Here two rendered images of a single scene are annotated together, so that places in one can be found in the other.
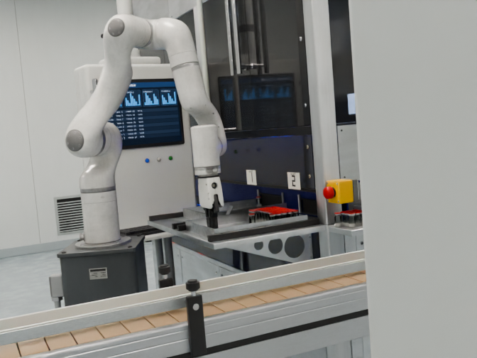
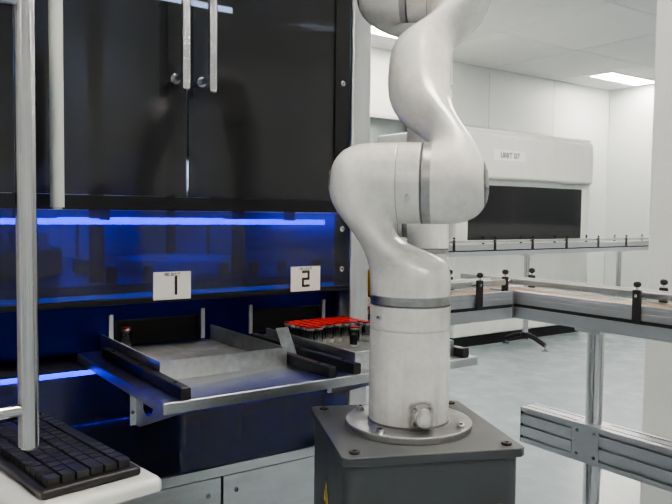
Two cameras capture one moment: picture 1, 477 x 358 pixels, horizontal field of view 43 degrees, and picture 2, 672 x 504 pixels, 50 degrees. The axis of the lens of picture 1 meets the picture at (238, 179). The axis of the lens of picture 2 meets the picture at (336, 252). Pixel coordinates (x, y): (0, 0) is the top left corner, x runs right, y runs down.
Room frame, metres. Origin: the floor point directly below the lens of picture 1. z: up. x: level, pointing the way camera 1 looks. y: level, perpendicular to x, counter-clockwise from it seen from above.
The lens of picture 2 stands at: (2.38, 1.51, 1.18)
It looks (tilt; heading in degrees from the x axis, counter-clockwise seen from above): 3 degrees down; 260
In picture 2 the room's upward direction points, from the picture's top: 1 degrees clockwise
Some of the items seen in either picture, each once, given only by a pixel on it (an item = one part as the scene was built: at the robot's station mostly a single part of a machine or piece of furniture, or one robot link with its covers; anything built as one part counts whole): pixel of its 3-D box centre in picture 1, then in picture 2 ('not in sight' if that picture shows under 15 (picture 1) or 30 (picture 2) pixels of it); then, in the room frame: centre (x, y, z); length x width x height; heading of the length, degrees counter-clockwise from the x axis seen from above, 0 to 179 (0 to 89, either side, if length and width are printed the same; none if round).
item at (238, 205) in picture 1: (233, 209); (189, 348); (2.41, 0.03, 0.90); 0.34 x 0.26 x 0.04; 115
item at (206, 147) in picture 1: (205, 145); (426, 216); (1.93, 0.10, 1.17); 0.09 x 0.08 x 0.13; 159
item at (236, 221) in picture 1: (245, 222); (356, 341); (2.05, -0.01, 0.90); 0.34 x 0.26 x 0.04; 115
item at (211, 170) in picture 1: (207, 170); (428, 255); (1.92, 0.10, 1.09); 0.09 x 0.08 x 0.03; 25
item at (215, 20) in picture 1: (225, 63); (75, 44); (2.63, 0.02, 1.50); 0.47 x 0.01 x 0.59; 25
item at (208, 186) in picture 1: (209, 190); not in sight; (1.92, 0.10, 1.03); 0.10 x 0.08 x 0.11; 25
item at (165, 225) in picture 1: (236, 223); (278, 358); (2.22, 0.02, 0.87); 0.70 x 0.48 x 0.02; 25
